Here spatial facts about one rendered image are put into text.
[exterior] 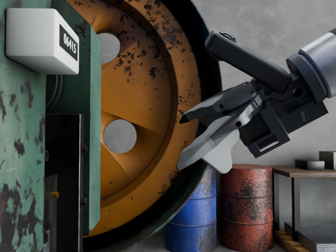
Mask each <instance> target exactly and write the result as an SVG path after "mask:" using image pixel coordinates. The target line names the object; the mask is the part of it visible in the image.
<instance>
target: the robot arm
mask: <svg viewBox="0 0 336 252"><path fill-rule="evenodd" d="M205 49H206V51H207V52H208V53H209V54H210V56H211V57H212V58H213V59H215V60H217V61H224V62H226V63H228V64H230V65H231V66H233V67H235V68H237V69H238V70H240V71H242V72H244V73H246V74H247V75H249V76H251V77H253V78H252V80H251V81H245V82H243V83H241V84H239V85H237V86H235V87H231V88H228V89H226V90H223V91H221V92H219V93H217V94H215V95H213V96H211V97H210V98H208V99H206V100H205V101H203V102H201V103H199V104H198V105H196V106H194V107H193V108H191V109H190V110H188V111H186V112H185V113H184V114H183V115H182V117H181V119H180V120H179V123H180V124H184V123H187V122H189V121H191V120H193V119H199V120H200V121H201V122H202V123H203V124H204V125H205V126H206V127H207V129H206V131H205V132H204V133H203V134H202V135H200V136H199V137H197V138H196V139H195V140H194V141H193V142H192V143H191V144H190V145H189V146H188V147H186V148H185V149H183V150H182V151H181V153H180V156H179V159H178V161H177V164H176V168H177V170H179V171H180V170H182V169H184V168H186V167H187V166H189V165H191V164H193V163H194V162H196V161H197V160H199V159H201V160H203V161H204V162H205V163H207V164H208V165H209V166H211V167H212V168H213V169H215V170H216V171H217V172H218V173H220V174H226V173H227V172H228V171H229V170H230V169H231V168H232V158H231V148H232V146H233V145H234V144H235V143H236V142H237V141H238V139H239V138H240V139H241V141H242V142H243V144H244V145H245V146H247V148H248V149H249V151H250V152H251V153H252V154H253V156H254V157H255V159H256V158H258V157H260V156H262V155H264V154H266V153H268V152H270V151H272V150H273V149H275V148H277V147H279V146H281V145H283V144H285V143H287V142H289V141H291V140H290V138H289V136H288V134H290V133H292V132H293V131H295V130H297V129H299V128H301V127H303V126H305V125H307V124H309V123H311V122H312V121H314V120H316V119H318V118H320V117H322V116H324V115H326V114H328V113H329V112H328V110H327V108H326V106H325V104H324V102H323V100H325V99H326V98H328V99H330V98H332V97H334V96H336V28H334V29H332V30H331V31H329V32H328V33H326V34H324V35H323V36H321V37H319V38H318V39H316V40H314V41H313V42H311V43H309V44H308V45H306V46H304V47H303V48H301V49H299V51H298V54H297V53H295V54H294V55H292V56H290V57H289V58H287V59H286V64H287V67H288V69H289V71H290V74H289V73H287V72H286V71H285V70H284V69H283V68H281V67H279V66H278V65H276V64H274V63H273V62H271V61H269V60H267V59H266V58H264V57H262V56H260V55H259V54H257V53H255V52H254V51H252V50H250V49H248V48H247V47H245V46H243V45H241V44H240V43H238V42H237V41H236V39H235V37H234V36H233V35H232V34H231V33H229V32H226V31H220V32H219V31H217V30H212V31H211V32H210V34H209V35H208V37H207V39H206V41H205ZM274 142H279V143H277V144H275V145H273V146H271V147H269V148H267V149H265V150H264V151H262V152H261V151H260V150H261V149H263V148H265V147H267V146H269V145H270V144H272V143H274Z"/></svg>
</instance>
